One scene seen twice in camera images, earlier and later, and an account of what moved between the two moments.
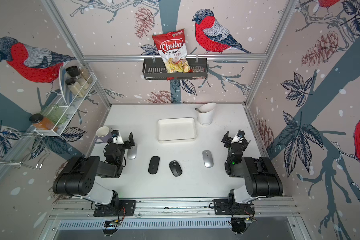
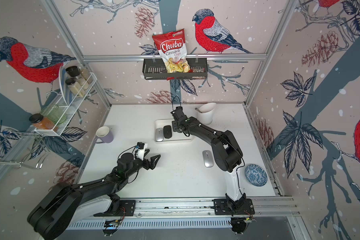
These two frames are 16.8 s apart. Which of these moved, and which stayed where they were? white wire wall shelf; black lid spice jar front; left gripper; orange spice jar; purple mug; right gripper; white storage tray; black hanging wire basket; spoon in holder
Moved: right gripper; left gripper
Stayed: white storage tray; orange spice jar; black hanging wire basket; white wire wall shelf; spoon in holder; purple mug; black lid spice jar front
